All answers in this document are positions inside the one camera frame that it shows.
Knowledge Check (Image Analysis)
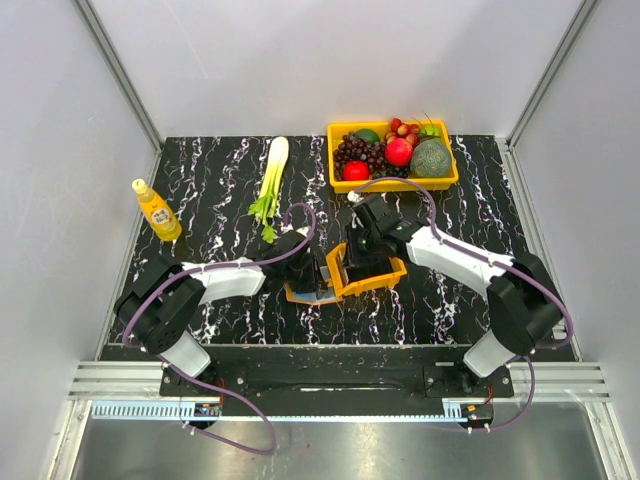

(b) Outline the aluminium rail frame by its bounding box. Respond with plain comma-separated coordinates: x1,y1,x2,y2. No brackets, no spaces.
67,137,614,404

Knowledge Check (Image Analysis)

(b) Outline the green netted melon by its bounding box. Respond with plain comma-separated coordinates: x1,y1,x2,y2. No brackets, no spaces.
410,140,452,178

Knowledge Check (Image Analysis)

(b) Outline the dark blueberry cluster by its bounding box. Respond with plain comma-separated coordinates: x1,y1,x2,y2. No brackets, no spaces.
371,166,410,179

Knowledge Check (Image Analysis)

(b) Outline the small yellow plastic bin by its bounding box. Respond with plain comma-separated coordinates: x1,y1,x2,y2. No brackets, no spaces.
326,243,407,297

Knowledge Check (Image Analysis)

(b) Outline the white cable duct strip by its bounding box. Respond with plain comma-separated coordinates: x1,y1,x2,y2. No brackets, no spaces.
91,400,467,423

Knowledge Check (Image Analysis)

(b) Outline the red pomegranate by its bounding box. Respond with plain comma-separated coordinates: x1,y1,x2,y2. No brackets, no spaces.
385,138,413,167

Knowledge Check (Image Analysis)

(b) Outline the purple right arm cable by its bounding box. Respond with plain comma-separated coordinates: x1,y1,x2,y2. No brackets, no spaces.
348,177,575,434

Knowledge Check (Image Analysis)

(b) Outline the orange leather card holder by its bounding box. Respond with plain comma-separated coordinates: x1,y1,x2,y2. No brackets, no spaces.
284,266,343,306

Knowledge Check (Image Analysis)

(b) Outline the purple grape bunch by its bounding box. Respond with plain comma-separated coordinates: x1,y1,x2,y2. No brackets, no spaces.
332,132,388,180

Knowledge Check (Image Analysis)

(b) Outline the red apple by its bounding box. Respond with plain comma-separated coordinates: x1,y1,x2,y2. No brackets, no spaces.
342,160,370,181

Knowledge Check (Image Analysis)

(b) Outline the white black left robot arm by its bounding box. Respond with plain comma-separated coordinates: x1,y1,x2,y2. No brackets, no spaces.
113,227,316,395

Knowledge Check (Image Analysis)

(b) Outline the green white celery stalk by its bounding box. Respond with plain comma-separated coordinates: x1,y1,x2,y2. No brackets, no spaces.
248,136,289,244

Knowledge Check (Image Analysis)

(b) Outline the yellow juice bottle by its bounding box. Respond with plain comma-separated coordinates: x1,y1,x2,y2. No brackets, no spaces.
131,179,182,242

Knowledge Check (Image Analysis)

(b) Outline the green lime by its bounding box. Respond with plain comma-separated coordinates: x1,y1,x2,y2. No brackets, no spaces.
355,128,380,144

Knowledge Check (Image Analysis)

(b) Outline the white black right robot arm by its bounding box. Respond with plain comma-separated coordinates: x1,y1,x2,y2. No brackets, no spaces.
346,192,568,396

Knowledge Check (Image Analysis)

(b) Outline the green apple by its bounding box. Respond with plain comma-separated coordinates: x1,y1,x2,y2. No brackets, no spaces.
418,123,441,140

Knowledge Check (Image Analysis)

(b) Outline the yellow fruit tray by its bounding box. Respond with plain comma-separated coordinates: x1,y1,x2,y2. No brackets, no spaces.
327,119,459,194

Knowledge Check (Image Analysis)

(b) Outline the red cherry cluster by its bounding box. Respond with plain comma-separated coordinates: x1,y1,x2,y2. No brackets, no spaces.
384,118,421,146

